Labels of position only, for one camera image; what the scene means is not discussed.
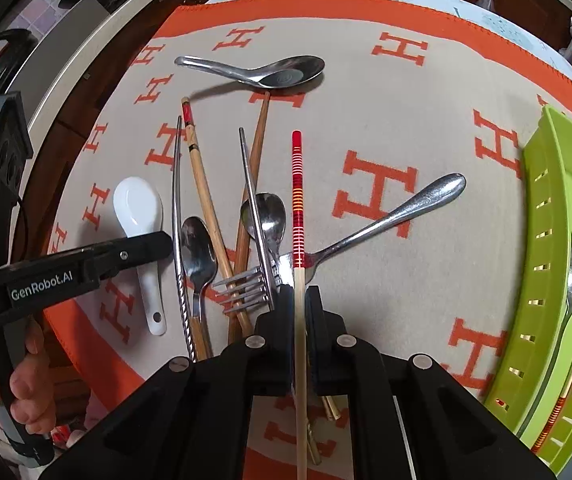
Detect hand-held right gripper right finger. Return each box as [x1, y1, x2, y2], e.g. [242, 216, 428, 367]
[305, 284, 557, 480]

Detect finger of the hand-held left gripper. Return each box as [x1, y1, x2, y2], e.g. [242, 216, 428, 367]
[78, 231, 175, 284]

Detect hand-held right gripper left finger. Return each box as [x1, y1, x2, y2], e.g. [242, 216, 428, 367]
[41, 284, 295, 480]

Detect white ceramic spoon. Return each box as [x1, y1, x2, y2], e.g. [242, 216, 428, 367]
[112, 176, 167, 337]

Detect steel chopstick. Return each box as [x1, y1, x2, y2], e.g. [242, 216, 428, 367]
[238, 127, 277, 311]
[172, 115, 199, 363]

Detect red tip bamboo chopstick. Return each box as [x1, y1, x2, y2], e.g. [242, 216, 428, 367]
[181, 96, 235, 282]

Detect red striped chopstick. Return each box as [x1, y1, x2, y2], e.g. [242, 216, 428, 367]
[530, 217, 572, 456]
[291, 131, 309, 480]

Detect steel fork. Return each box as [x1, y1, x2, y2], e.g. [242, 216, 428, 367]
[212, 172, 467, 315]

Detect dark brown wooden chopstick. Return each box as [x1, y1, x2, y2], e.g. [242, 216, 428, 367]
[227, 91, 271, 346]

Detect wide steel soup spoon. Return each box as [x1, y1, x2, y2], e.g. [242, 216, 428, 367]
[174, 55, 327, 89]

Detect green plastic utensil tray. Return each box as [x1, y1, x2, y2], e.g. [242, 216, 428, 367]
[483, 104, 572, 478]

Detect person's left hand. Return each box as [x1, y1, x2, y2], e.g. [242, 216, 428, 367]
[0, 320, 58, 436]

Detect stainless steel board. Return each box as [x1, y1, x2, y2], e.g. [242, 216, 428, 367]
[41, 0, 112, 61]

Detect orange beige patterned blanket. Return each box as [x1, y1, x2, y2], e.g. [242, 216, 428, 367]
[41, 0, 572, 480]

